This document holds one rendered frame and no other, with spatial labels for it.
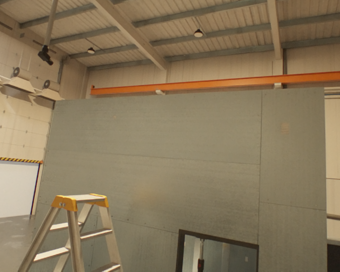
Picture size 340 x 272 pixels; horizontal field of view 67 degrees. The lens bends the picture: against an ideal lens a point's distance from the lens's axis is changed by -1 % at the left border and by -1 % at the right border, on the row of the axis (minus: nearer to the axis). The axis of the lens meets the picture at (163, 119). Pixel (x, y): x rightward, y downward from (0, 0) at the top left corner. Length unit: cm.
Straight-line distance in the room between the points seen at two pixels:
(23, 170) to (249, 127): 1178
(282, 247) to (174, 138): 108
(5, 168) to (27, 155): 98
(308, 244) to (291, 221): 15
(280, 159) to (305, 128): 27
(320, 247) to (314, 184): 38
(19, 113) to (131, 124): 1033
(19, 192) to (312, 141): 1224
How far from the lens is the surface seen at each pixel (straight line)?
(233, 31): 1042
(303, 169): 195
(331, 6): 1002
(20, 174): 1298
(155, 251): 226
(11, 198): 1296
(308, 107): 201
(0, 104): 1209
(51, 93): 1253
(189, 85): 1135
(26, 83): 1186
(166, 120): 222
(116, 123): 249
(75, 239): 180
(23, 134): 1262
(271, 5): 847
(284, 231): 197
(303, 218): 196
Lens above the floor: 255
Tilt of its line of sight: 11 degrees up
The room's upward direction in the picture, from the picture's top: 6 degrees clockwise
